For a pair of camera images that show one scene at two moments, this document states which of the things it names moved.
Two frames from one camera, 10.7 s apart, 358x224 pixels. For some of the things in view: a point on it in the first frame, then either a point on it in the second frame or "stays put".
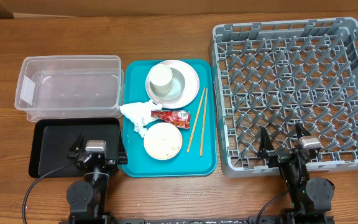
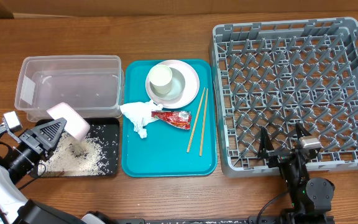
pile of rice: x=163 y=141 -> x=92 y=155
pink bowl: x=163 y=141 -> x=74 y=124
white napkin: x=139 y=113 stays put
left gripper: x=114 y=163 -> x=43 y=145
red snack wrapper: x=181 y=119 stays put
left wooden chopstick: x=197 y=119 stays put
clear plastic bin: x=70 y=86 stays put
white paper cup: x=160 y=76 stays put
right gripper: x=265 y=150 stays put
